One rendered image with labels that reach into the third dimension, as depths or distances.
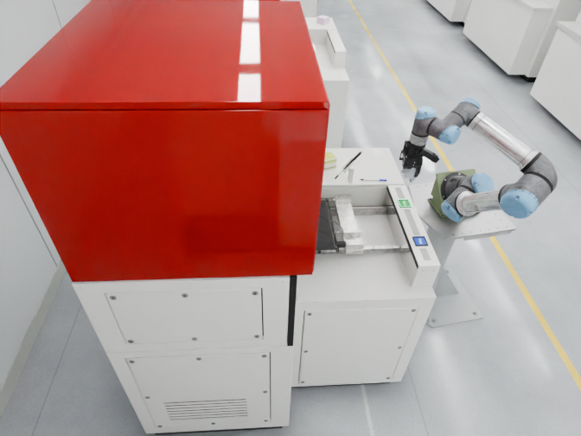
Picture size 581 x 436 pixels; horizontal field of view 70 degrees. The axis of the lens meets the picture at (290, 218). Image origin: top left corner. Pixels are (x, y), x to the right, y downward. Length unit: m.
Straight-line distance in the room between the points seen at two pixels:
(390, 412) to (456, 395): 0.40
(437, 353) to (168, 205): 2.03
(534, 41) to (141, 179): 5.78
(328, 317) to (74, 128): 1.27
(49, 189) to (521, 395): 2.51
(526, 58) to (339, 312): 5.13
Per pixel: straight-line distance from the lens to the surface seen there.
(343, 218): 2.07
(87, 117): 1.05
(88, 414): 2.63
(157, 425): 2.30
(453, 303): 3.02
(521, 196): 1.73
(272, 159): 1.04
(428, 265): 1.84
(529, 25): 6.29
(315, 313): 1.85
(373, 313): 1.91
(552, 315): 3.29
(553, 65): 5.73
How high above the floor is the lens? 2.24
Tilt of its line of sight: 42 degrees down
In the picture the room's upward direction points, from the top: 2 degrees clockwise
